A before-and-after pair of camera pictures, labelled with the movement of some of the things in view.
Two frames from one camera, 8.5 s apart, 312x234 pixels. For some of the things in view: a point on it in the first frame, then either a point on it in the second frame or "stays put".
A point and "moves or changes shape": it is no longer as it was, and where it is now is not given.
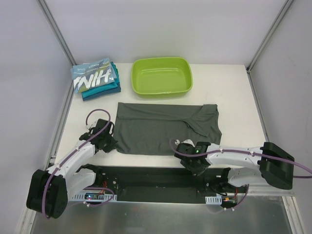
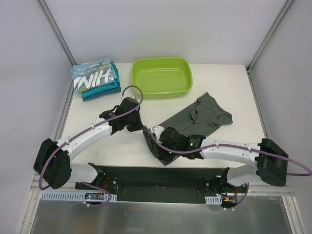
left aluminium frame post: x=48 y=15 stays put
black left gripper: x=107 y=142 → x=134 y=121
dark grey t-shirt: x=156 y=128 moves or changes shape
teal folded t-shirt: x=112 y=88 stays put
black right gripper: x=192 y=167 → x=151 y=140
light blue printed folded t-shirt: x=93 y=75 stays put
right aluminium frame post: x=276 y=23 stays put
